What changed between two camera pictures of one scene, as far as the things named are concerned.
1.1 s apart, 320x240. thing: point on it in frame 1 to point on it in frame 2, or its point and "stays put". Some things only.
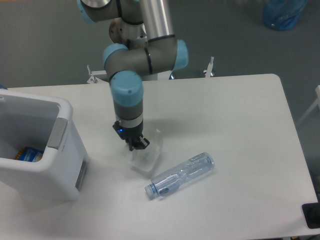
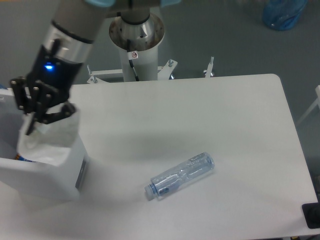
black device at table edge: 311,213 stays put
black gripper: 130,135 to 51,79
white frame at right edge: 314,104 stays put
